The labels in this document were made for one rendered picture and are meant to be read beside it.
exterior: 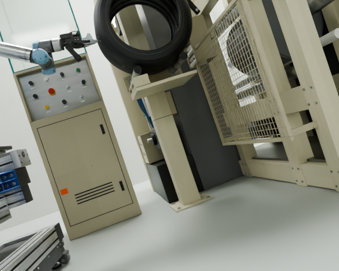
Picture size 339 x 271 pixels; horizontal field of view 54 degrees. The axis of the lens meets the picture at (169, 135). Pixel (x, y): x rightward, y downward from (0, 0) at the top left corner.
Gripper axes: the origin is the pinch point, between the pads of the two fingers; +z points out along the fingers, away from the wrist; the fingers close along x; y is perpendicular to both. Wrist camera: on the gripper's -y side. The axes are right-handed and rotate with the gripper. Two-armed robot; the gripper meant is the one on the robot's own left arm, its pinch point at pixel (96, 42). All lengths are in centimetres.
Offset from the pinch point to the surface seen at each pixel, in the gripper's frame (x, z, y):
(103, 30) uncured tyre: -11.2, 4.8, 1.8
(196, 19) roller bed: 18, 69, 10
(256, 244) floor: -76, 40, -111
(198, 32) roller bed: 18, 68, 1
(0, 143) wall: 274, -142, -20
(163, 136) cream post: 25, 31, -62
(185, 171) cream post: 25, 40, -89
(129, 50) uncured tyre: -12.0, 16.7, -11.5
